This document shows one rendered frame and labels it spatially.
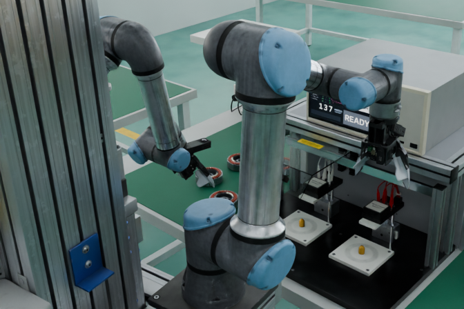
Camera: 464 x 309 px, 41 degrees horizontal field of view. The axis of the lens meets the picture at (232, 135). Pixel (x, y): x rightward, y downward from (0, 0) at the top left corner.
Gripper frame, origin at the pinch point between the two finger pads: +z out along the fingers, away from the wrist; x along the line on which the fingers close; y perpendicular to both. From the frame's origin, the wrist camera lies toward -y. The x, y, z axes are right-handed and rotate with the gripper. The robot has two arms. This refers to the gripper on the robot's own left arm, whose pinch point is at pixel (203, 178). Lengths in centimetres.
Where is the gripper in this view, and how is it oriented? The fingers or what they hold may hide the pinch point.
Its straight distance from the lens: 228.2
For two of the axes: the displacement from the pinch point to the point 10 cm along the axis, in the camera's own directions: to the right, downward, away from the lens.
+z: 3.6, 7.0, 6.2
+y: -6.7, 6.5, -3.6
